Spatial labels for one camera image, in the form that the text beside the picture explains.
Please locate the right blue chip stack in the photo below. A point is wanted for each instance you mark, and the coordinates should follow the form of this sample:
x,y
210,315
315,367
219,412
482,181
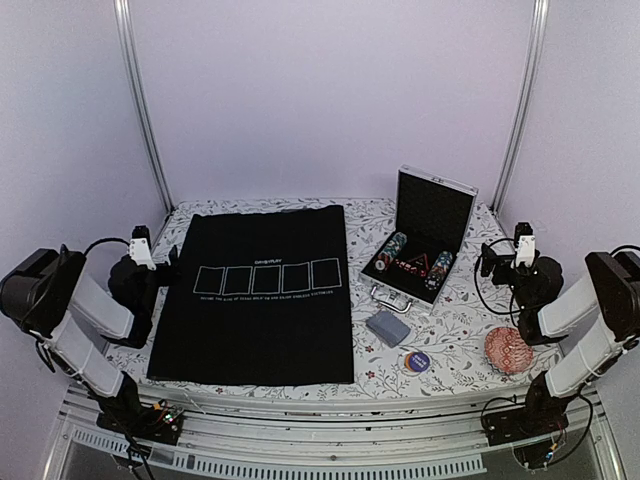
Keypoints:
x,y
439,271

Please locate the aluminium frame post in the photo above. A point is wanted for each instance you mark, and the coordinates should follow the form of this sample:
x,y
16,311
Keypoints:
x,y
531,68
125,30

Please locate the aluminium poker chip case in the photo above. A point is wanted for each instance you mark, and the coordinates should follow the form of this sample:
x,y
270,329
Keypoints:
x,y
435,213

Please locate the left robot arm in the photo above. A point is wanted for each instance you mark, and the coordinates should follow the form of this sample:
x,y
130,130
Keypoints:
x,y
49,292

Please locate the red black chip row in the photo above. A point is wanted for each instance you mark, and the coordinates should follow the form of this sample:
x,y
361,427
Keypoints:
x,y
417,266

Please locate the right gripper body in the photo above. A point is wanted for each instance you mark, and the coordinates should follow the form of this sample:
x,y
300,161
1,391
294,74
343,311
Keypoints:
x,y
503,262

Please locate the purple small blind button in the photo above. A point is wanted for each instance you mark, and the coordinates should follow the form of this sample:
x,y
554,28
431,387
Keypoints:
x,y
417,362

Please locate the right aluminium frame post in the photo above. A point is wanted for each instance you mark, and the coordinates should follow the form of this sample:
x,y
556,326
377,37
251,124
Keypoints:
x,y
531,68

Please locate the black poker playing mat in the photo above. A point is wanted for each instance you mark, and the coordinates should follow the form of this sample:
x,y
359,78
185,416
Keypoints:
x,y
263,300

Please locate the left aluminium frame post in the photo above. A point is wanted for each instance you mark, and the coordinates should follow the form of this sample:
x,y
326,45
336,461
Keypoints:
x,y
125,30

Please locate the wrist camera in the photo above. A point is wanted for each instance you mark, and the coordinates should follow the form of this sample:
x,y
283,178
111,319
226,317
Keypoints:
x,y
524,247
139,248

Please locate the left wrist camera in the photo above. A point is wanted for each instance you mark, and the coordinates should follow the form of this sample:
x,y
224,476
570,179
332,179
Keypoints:
x,y
139,248

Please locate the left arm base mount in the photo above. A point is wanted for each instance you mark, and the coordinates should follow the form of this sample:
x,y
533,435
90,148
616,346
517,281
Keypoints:
x,y
160,423

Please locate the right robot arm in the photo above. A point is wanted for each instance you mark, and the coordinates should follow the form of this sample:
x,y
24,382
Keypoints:
x,y
607,295

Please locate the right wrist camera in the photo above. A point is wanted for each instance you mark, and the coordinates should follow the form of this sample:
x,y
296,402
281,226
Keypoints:
x,y
524,247

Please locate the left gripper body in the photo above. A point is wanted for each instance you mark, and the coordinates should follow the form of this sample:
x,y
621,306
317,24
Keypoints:
x,y
169,276

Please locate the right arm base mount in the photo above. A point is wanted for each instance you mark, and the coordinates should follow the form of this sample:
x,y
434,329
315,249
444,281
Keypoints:
x,y
526,422

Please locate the left teal chip stack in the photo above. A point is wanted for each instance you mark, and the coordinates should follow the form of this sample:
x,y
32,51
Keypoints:
x,y
391,249

